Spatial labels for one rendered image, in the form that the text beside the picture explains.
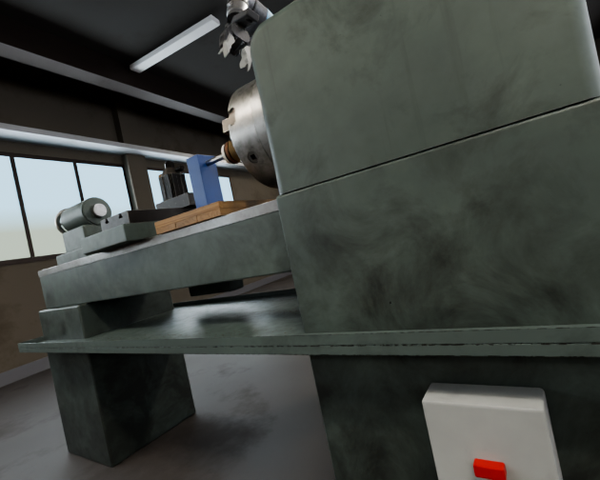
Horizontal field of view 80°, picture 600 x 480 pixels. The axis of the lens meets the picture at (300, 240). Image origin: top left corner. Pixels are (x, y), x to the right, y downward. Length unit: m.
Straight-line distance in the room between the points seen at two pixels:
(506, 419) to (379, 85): 0.60
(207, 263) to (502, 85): 0.83
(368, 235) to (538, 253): 0.28
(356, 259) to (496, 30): 0.45
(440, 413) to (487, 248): 0.29
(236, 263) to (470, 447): 0.67
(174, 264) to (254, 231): 0.36
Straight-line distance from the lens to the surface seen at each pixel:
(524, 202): 0.67
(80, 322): 1.74
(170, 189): 1.52
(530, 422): 0.68
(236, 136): 1.00
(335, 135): 0.76
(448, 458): 0.75
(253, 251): 0.96
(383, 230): 0.71
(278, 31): 0.89
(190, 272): 1.15
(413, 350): 0.66
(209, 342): 0.95
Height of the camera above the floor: 0.75
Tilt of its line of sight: level
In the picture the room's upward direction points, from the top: 12 degrees counter-clockwise
